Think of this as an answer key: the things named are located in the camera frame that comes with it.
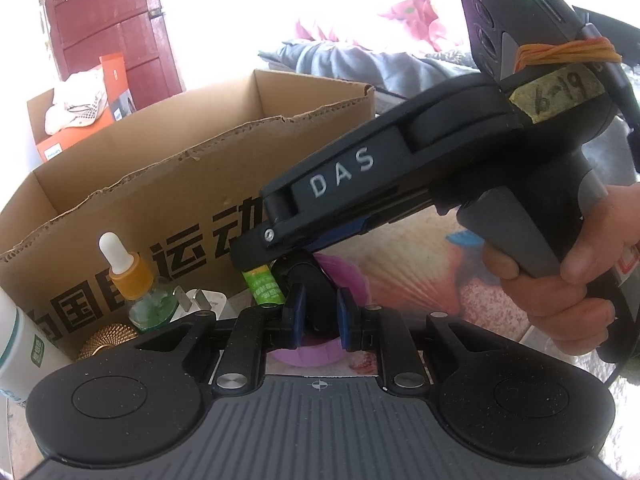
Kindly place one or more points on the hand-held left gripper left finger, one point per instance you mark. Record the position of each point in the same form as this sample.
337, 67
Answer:
298, 310

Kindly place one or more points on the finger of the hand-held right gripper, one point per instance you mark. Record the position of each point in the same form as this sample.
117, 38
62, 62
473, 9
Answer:
255, 250

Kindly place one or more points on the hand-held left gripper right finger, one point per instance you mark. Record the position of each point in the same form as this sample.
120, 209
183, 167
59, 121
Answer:
345, 317

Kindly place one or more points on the black plastic object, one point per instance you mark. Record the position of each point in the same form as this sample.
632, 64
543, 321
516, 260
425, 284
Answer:
305, 280

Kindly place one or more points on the green labelled tube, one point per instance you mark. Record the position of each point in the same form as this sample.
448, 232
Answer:
262, 287

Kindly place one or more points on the purple round lid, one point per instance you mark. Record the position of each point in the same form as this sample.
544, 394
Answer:
312, 355

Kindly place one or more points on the white charger plug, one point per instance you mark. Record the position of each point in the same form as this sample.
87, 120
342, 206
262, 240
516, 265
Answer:
205, 302

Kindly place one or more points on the brown cardboard box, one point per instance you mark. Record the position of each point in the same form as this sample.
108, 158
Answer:
150, 185

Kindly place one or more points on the green glass dropper bottle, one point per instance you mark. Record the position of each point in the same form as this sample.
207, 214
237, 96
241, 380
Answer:
131, 275

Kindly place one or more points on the person's right hand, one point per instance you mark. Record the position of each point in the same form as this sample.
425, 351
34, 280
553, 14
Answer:
600, 260

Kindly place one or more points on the printed floor mat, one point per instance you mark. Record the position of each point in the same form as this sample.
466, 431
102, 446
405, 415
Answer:
425, 280

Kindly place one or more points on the pink floral quilt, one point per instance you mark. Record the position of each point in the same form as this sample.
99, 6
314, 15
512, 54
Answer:
415, 15

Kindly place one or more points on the grey blanket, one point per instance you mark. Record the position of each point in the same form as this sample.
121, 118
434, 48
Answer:
340, 60

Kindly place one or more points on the gold ribbed round lid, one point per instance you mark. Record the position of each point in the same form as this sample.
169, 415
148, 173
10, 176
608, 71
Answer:
105, 340

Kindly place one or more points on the orange appliance box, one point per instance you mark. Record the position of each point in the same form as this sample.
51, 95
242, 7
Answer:
75, 135

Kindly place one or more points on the white crumpled cloth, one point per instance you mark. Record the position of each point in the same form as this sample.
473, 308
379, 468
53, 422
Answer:
75, 100

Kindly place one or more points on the white bottle with green label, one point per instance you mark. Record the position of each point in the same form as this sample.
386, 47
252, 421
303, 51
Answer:
20, 345

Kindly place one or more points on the red wooden door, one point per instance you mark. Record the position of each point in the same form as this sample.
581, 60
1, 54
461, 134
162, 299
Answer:
110, 25

